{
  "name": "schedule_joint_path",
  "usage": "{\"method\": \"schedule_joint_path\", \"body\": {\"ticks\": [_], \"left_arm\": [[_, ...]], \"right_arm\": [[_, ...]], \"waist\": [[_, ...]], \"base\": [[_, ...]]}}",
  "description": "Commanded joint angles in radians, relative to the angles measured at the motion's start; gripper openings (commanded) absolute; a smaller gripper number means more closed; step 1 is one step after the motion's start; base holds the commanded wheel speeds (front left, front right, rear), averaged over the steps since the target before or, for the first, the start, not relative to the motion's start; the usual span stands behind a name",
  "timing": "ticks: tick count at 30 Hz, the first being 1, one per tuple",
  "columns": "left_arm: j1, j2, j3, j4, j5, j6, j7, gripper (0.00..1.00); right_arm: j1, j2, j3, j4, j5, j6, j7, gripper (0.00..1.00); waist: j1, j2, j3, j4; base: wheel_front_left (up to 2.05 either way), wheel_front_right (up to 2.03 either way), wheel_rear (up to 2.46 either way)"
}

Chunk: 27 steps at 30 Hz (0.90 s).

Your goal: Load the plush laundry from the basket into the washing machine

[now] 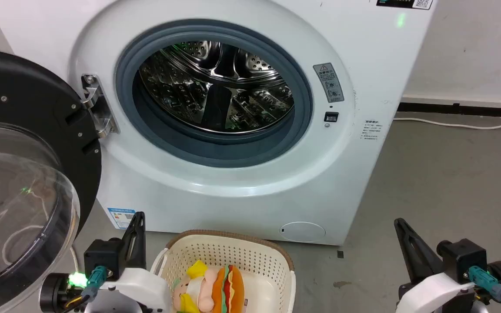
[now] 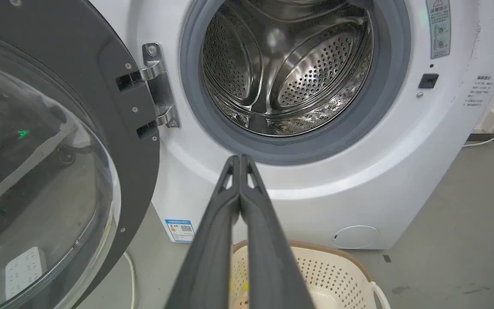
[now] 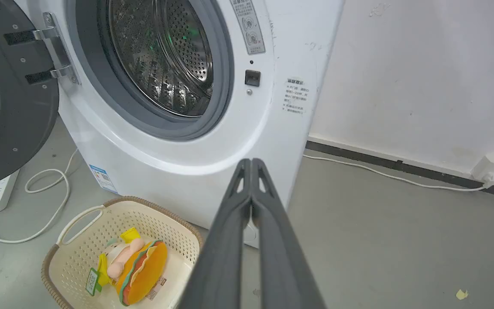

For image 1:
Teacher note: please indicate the blue energy label sticker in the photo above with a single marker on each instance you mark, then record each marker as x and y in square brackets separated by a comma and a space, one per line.
[121, 217]

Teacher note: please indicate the cream perforated laundry basket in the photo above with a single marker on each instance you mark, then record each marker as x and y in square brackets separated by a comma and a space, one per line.
[242, 252]

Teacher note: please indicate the round white filter cover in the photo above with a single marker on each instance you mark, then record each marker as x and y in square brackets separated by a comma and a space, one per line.
[302, 231]

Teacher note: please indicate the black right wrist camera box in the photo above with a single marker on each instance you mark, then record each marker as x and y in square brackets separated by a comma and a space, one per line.
[461, 256]

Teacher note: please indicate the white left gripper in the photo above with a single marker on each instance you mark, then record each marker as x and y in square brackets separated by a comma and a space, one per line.
[141, 291]

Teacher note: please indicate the grey rubber door gasket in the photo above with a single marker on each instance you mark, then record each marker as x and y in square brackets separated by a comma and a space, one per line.
[125, 87]

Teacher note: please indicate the white front-load washing machine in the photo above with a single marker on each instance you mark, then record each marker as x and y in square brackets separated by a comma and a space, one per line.
[363, 65]

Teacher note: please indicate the small printed text label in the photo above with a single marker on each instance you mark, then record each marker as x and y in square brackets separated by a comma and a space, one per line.
[372, 129]

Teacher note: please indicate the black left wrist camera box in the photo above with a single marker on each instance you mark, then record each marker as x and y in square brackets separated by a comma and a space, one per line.
[102, 256]

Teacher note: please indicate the yellow-haired plush doll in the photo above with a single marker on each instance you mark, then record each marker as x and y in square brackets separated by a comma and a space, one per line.
[196, 287]

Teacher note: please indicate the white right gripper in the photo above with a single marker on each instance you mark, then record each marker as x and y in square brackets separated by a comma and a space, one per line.
[437, 293]

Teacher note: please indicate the stainless steel washer drum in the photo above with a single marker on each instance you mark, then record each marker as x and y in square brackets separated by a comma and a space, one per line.
[215, 87]

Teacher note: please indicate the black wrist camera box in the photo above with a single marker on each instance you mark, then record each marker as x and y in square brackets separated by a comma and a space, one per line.
[102, 256]
[461, 256]

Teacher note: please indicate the black baseboard strip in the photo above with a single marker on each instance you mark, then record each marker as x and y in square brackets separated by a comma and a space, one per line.
[463, 109]

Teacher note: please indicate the black washer door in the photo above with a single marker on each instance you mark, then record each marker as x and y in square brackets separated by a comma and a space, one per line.
[24, 87]

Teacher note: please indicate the grey warning sticker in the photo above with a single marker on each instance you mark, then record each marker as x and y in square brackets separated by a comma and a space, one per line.
[328, 82]

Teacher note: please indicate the black door latch slot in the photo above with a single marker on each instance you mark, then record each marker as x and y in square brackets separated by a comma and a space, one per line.
[331, 117]

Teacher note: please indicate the black control panel strip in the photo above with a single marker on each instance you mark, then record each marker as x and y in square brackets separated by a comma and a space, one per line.
[398, 3]

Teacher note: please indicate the metal door hinge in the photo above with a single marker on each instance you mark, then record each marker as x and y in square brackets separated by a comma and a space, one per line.
[98, 108]

